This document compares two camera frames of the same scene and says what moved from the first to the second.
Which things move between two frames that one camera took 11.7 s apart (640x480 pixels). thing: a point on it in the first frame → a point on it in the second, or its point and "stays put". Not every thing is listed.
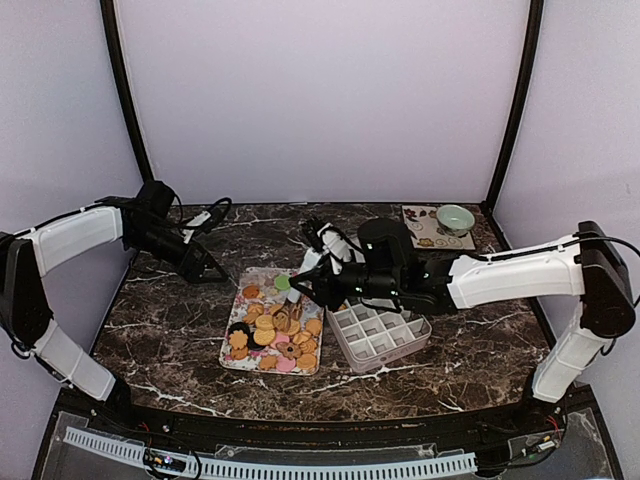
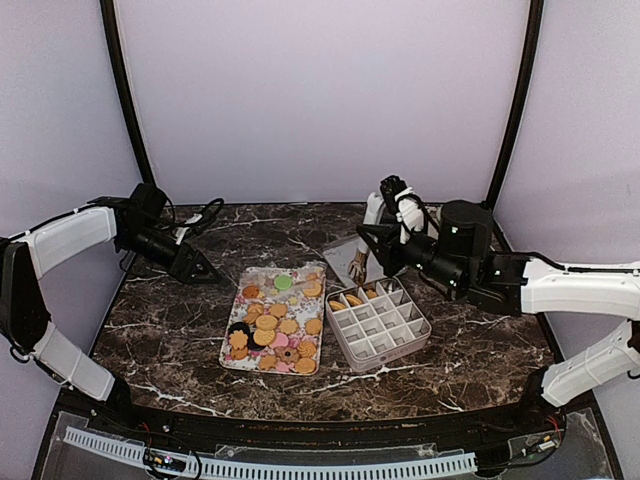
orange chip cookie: [250, 291] stays put
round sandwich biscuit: [293, 328] → [352, 300]
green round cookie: [282, 282] stays put
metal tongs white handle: [292, 305] → [373, 206]
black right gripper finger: [313, 285] → [381, 239]
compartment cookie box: [362, 336] stays put
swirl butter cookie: [254, 311] stays put
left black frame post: [125, 91] stays put
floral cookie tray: [268, 332] stays put
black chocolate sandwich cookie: [241, 326] stays put
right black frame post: [523, 103] stays put
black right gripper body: [340, 295] → [397, 263]
